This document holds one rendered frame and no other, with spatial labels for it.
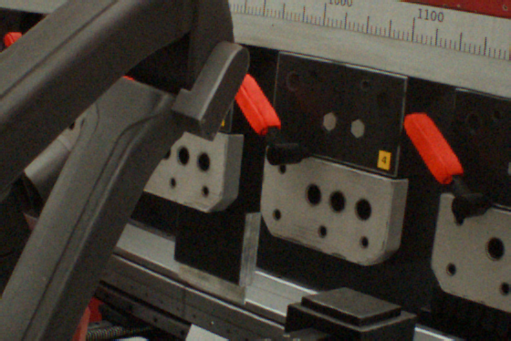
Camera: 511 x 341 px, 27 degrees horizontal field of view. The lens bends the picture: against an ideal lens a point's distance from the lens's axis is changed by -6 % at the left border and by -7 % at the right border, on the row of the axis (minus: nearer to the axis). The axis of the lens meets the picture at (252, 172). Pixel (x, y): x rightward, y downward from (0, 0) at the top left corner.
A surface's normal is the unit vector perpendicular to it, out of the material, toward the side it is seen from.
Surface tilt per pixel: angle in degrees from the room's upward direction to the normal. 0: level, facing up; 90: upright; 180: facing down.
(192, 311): 90
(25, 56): 30
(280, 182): 90
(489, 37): 90
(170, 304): 90
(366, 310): 0
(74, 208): 62
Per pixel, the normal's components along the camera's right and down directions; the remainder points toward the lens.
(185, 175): -0.72, 0.06
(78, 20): 0.07, -0.76
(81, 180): -0.20, -0.32
